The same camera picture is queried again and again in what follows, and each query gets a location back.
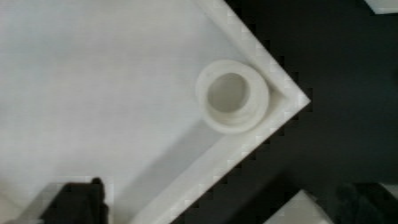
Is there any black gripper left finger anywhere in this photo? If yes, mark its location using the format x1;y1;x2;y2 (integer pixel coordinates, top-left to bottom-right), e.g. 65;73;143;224
40;178;109;224

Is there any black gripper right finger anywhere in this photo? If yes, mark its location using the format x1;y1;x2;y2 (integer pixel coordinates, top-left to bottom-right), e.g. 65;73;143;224
338;183;398;224

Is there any white square tabletop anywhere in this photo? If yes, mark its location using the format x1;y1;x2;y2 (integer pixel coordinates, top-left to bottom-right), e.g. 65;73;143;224
0;0;310;224

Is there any white U-shaped obstacle wall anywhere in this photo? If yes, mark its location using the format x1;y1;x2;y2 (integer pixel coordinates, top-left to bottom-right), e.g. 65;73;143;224
365;0;398;14

